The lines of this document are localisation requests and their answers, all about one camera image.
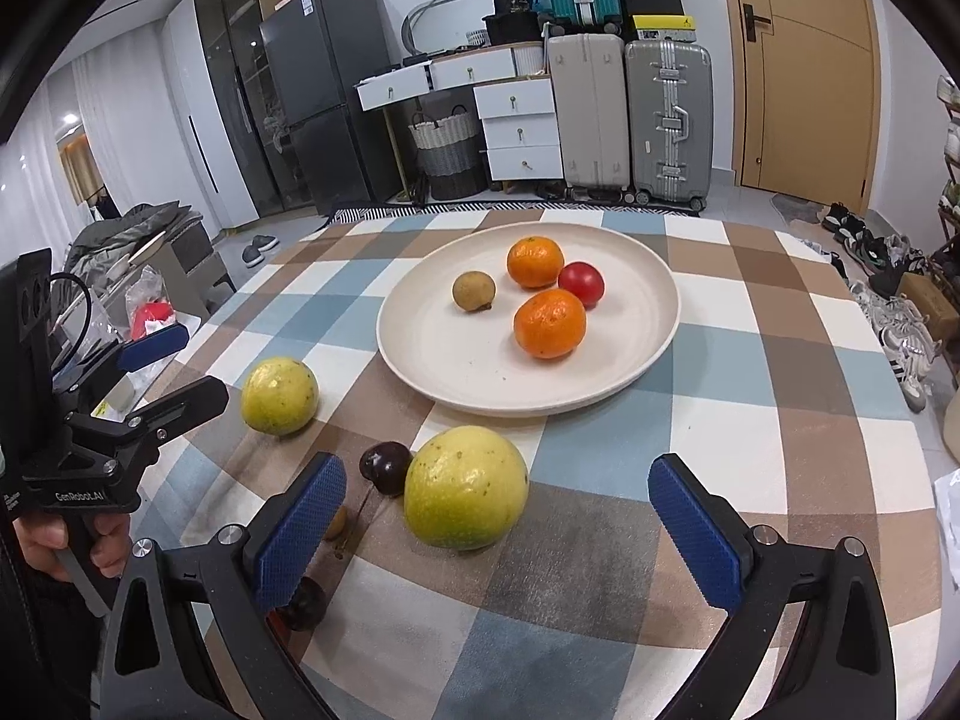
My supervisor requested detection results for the wooden door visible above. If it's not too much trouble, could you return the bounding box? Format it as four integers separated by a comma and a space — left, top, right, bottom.
727, 0, 880, 213

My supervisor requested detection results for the beige suitcase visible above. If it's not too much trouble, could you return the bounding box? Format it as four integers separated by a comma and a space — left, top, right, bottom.
547, 34, 631, 192

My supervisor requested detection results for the dark cherry with stem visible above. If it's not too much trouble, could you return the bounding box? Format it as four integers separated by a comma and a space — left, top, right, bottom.
335, 440, 413, 559

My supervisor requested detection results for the dark round cherry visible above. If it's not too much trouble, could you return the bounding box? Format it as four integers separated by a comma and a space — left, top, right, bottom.
277, 575, 329, 632

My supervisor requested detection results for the small orange tangerine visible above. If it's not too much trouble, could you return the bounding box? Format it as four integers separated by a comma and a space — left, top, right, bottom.
506, 236, 566, 289

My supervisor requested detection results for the black wardrobe cabinet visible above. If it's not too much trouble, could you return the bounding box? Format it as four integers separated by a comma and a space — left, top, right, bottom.
194, 0, 313, 216

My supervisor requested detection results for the yellow black box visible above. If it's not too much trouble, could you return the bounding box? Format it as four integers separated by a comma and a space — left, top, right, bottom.
633, 15, 697, 43

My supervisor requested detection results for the silver grey suitcase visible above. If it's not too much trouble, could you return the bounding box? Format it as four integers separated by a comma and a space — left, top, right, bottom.
625, 39, 715, 215

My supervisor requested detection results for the wooden shoe rack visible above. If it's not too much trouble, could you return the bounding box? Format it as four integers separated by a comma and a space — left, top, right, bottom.
932, 73, 960, 257

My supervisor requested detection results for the yellow green passion fruit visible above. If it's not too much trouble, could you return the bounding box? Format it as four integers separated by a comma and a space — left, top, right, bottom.
241, 356, 320, 437

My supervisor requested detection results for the woven laundry basket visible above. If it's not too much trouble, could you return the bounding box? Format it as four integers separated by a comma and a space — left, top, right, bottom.
409, 104, 488, 202

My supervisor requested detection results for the white drawer cabinet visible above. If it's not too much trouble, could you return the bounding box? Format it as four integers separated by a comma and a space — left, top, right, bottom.
355, 41, 563, 182

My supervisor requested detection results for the grey slippers pair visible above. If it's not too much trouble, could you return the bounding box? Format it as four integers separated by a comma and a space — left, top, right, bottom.
241, 234, 278, 268

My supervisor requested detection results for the cream round plate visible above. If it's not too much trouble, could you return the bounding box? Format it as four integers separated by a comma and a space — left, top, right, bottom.
376, 223, 682, 418

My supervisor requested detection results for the black refrigerator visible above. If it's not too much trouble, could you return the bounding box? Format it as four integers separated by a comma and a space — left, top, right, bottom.
260, 0, 402, 216

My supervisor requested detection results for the red cherry tomato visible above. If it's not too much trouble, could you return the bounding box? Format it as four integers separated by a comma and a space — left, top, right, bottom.
556, 262, 605, 309

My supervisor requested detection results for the left hand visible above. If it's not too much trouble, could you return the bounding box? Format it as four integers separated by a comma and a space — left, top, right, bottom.
14, 512, 130, 582

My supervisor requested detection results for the brown longan fruit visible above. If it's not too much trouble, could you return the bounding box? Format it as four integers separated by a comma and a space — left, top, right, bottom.
452, 270, 496, 314
324, 505, 348, 541

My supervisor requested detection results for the cardboard box on floor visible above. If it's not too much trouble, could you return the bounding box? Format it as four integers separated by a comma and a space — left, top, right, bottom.
898, 273, 960, 344

